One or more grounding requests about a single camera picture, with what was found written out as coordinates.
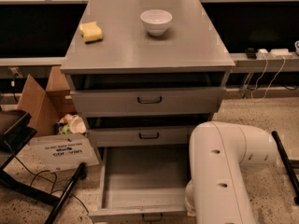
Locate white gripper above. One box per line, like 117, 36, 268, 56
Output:
184, 184, 196, 217

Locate grey bottom drawer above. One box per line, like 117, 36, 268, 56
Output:
90, 145, 190, 224

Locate grey drawer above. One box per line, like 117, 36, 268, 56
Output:
88, 126, 194, 147
90, 145, 190, 224
71, 88, 225, 116

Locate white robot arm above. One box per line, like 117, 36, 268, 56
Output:
185, 121, 278, 224

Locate grey top drawer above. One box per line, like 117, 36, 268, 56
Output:
71, 88, 225, 116

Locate grey middle drawer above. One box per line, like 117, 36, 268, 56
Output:
88, 126, 194, 147

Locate grey drawer cabinet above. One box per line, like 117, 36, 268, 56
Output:
60, 0, 236, 151

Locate black stand leg right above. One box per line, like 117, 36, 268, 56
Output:
271, 131, 299, 205

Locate white crumpled items in box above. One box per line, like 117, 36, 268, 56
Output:
54, 114, 86, 134

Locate brown cardboard box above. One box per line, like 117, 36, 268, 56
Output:
18, 66, 99, 172

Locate black power adapter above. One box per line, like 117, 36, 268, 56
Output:
245, 48, 257, 59

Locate white power strip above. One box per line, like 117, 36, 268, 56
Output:
257, 49, 292, 59

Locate white ceramic bowl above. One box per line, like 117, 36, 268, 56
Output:
140, 9, 173, 36

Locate black stand left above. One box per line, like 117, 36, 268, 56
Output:
0, 109, 87, 224

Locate yellow sponge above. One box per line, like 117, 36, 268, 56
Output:
79, 21, 103, 43

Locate white cable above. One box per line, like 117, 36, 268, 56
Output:
250, 55, 288, 102

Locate black floor cable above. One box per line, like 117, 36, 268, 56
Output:
13, 156, 96, 224

